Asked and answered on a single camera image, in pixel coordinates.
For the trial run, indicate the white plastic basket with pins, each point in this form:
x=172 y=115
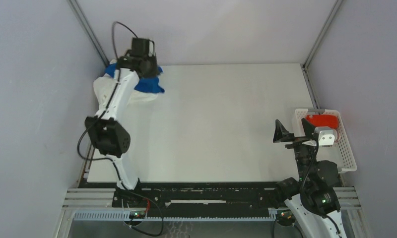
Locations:
x=340 y=152

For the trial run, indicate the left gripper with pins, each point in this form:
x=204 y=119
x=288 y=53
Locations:
x=155 y=72

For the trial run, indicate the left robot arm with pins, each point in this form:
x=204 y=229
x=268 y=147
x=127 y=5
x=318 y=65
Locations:
x=107 y=135

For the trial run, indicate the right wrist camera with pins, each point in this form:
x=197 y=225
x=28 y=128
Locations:
x=326 y=136

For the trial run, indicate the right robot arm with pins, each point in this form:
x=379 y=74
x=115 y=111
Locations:
x=311 y=198

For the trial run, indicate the white towel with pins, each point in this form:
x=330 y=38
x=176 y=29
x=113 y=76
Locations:
x=104 y=85

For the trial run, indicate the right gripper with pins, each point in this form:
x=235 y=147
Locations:
x=297 y=140

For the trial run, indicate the red rolled towel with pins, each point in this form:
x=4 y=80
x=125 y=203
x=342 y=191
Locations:
x=323 y=120

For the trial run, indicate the blue towel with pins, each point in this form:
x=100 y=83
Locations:
x=145 y=85

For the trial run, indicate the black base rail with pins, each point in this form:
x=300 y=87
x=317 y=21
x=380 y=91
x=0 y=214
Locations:
x=231 y=200

